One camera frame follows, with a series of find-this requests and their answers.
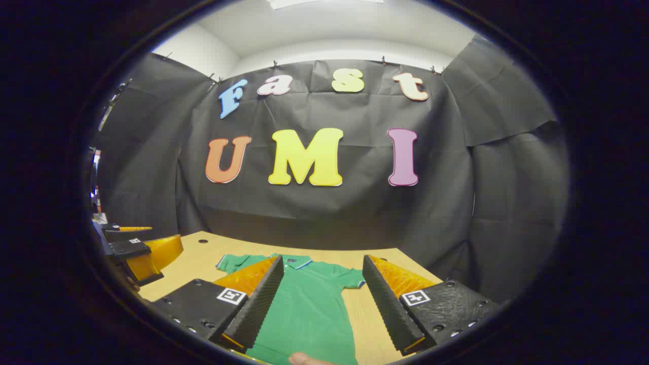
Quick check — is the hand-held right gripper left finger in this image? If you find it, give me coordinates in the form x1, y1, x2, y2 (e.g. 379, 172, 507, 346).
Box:
151, 255, 284, 355

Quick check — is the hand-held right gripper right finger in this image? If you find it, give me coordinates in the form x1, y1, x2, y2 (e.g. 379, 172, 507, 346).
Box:
362, 254, 502, 356

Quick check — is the green T-shirt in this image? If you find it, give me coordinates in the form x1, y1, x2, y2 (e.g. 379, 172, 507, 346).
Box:
215, 252, 367, 365

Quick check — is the black backdrop cloth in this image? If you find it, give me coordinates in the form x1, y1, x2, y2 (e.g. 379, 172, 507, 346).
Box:
94, 35, 571, 305

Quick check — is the ceiling light panel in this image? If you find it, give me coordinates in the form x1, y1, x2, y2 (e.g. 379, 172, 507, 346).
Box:
268, 0, 384, 10

